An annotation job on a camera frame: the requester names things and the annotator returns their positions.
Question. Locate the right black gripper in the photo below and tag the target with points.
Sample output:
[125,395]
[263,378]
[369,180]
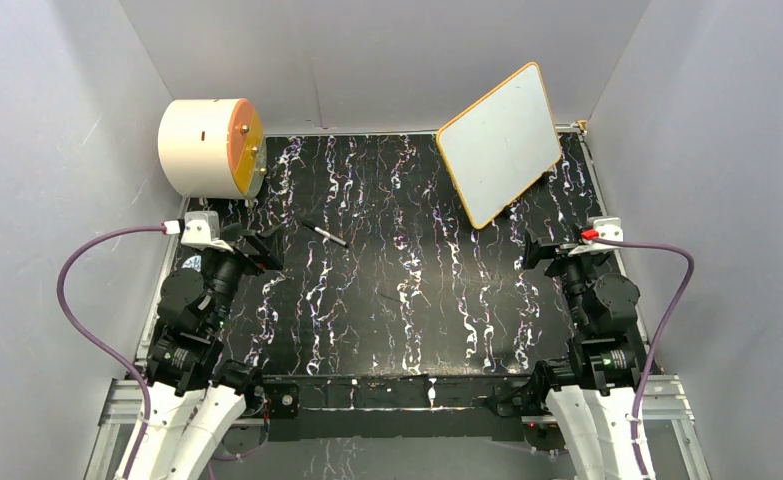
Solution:
[535,249]

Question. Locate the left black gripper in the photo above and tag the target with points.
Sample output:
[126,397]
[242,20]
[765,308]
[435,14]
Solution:
[268,244]

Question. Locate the white black whiteboard marker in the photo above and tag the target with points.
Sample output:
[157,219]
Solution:
[325,234]

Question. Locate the yellow framed whiteboard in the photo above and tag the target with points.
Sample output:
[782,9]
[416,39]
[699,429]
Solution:
[500,145]

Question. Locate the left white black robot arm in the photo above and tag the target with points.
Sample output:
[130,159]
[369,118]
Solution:
[192,396]

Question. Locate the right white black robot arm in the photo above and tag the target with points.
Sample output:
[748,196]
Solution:
[593,392]

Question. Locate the cream cylindrical drum orange face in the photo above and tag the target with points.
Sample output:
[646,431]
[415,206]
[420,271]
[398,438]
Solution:
[213,148]

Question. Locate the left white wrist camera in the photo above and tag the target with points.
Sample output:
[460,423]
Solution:
[199,230]

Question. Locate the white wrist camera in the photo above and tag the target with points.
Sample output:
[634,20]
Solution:
[199,230]
[599,234]

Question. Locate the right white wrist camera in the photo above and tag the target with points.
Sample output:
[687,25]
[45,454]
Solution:
[599,234]

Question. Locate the aluminium front frame rail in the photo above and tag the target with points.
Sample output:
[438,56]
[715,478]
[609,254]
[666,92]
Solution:
[309,407]

